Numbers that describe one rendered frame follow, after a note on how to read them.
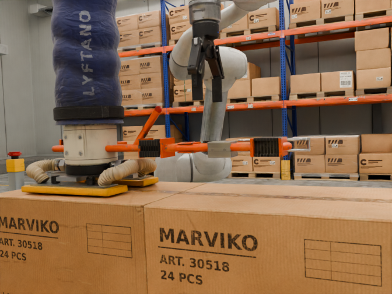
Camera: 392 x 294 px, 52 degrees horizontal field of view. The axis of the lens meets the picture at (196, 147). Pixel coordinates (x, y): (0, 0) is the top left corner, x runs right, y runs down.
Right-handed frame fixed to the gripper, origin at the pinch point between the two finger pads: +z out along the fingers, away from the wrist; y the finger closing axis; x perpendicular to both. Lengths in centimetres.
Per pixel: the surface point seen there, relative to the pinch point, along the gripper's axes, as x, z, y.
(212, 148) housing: 1.5, 14.4, 1.9
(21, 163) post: -138, 24, -53
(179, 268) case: -0.5, 42.7, 19.5
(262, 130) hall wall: -234, 23, -843
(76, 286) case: -35, 52, 19
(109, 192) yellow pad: -25.8, 25.9, 13.1
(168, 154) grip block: -13.8, 16.1, -0.3
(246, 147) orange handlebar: 11.5, 14.2, 1.6
